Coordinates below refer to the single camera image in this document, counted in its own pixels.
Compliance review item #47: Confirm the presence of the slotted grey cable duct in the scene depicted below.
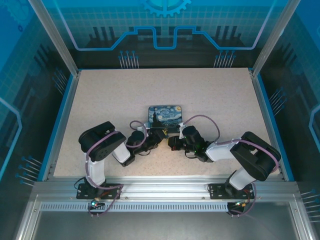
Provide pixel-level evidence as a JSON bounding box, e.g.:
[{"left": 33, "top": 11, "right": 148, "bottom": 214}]
[{"left": 39, "top": 202, "right": 299, "bottom": 213}]

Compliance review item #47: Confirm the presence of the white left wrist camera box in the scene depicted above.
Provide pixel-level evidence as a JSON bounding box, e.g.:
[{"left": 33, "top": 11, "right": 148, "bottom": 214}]
[{"left": 136, "top": 121, "right": 152, "bottom": 134}]

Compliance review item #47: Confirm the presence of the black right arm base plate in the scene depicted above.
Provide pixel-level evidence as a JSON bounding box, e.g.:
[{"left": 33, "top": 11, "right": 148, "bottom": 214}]
[{"left": 208, "top": 182, "right": 258, "bottom": 200}]

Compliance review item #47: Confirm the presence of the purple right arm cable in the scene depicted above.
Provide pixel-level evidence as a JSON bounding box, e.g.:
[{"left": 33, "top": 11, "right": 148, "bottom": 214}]
[{"left": 183, "top": 114, "right": 280, "bottom": 219}]

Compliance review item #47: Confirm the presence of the aluminium table side rail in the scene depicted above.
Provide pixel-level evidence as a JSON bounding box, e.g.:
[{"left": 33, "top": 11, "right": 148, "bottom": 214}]
[
  {"left": 41, "top": 70, "right": 82, "bottom": 181},
  {"left": 249, "top": 69, "right": 288, "bottom": 181}
]

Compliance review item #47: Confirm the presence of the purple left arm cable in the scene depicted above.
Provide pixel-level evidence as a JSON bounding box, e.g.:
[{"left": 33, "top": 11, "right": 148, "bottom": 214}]
[{"left": 83, "top": 120, "right": 151, "bottom": 219}]

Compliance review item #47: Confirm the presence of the aluminium frame post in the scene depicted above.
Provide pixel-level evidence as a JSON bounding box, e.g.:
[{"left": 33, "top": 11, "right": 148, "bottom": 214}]
[
  {"left": 27, "top": 0, "right": 81, "bottom": 77},
  {"left": 251, "top": 0, "right": 303, "bottom": 78}
]

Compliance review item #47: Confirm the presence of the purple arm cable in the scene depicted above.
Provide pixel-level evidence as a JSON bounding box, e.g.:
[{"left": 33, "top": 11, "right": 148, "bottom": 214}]
[
  {"left": 183, "top": 114, "right": 280, "bottom": 219},
  {"left": 83, "top": 120, "right": 151, "bottom": 219}
]

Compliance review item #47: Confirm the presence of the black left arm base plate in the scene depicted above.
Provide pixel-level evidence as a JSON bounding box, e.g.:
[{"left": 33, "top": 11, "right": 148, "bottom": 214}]
[{"left": 75, "top": 183, "right": 124, "bottom": 200}]

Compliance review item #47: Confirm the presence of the aluminium mounting rail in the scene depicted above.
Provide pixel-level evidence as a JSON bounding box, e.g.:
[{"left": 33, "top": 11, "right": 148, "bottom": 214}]
[{"left": 31, "top": 175, "right": 300, "bottom": 202}]

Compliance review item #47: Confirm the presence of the starry night print tin box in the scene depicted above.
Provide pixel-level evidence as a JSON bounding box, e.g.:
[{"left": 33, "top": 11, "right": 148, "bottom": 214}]
[{"left": 147, "top": 105, "right": 187, "bottom": 134}]

